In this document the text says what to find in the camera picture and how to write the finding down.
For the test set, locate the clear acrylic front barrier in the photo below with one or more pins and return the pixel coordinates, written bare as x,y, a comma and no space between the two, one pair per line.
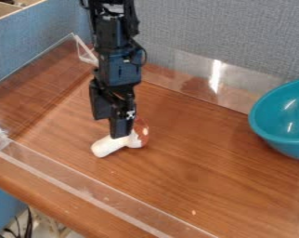
117,203

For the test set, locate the wooden shelf box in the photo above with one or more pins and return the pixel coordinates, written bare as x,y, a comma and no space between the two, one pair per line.
10,7

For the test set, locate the clear acrylic corner bracket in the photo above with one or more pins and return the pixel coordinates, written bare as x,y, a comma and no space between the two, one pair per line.
85,53

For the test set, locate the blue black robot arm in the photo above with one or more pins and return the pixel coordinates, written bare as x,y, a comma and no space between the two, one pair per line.
114,25

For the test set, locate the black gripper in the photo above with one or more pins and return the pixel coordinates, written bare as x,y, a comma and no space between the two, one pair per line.
110,89

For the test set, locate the clear acrylic barrier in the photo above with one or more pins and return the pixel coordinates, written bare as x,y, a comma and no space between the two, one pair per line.
117,203
206,79
34,89

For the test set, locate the blue plastic bowl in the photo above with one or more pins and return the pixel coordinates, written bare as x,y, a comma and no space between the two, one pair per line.
273,118

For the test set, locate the white plush mushroom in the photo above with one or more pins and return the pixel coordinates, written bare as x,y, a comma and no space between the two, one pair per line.
136,140

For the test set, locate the clear acrylic back barrier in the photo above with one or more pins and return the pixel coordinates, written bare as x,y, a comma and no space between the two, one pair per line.
206,79

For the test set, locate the clear acrylic left barrier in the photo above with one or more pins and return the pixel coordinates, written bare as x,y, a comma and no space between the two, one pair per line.
34,89

